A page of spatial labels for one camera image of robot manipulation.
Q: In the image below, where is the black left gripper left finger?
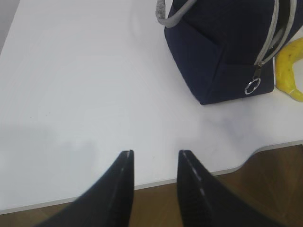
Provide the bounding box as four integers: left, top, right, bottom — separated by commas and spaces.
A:
39, 150, 134, 227

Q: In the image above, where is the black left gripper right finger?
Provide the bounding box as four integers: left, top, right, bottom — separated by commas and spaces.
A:
178, 150, 281, 227

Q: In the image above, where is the navy insulated lunch bag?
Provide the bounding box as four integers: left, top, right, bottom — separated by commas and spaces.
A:
155, 0, 303, 105

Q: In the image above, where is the yellow banana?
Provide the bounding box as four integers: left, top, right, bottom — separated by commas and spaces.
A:
275, 37, 303, 103

